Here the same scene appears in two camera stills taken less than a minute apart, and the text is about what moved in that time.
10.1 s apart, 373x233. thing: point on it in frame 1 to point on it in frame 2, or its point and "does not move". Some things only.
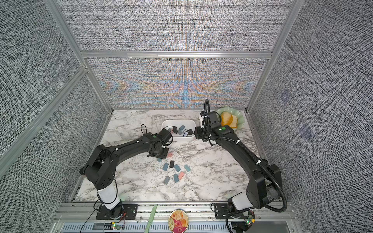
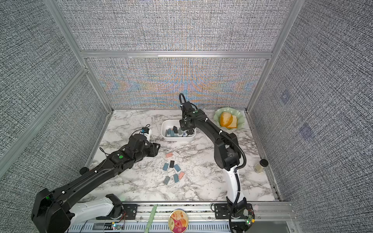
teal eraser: [165, 166] does not move
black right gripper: [198, 133] to [182, 126]
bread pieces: [228, 119] does not move
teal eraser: [177, 167] does not move
